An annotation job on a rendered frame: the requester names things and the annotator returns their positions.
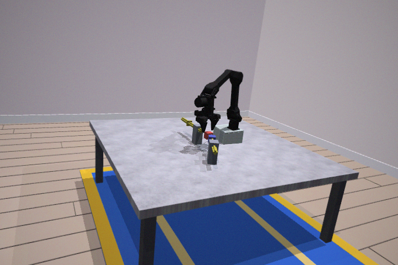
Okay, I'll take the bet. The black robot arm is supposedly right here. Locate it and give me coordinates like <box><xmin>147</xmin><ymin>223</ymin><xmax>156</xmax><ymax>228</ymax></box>
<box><xmin>194</xmin><ymin>70</ymin><xmax>243</xmax><ymax>131</ymax></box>

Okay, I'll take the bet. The yellow square bar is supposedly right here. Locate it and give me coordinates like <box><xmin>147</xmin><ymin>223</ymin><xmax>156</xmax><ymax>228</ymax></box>
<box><xmin>181</xmin><ymin>117</ymin><xmax>203</xmax><ymax>145</ymax></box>

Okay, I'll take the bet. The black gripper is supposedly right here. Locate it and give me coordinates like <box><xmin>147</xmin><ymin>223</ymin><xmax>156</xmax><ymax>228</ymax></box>
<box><xmin>196</xmin><ymin>107</ymin><xmax>221</xmax><ymax>133</ymax></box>

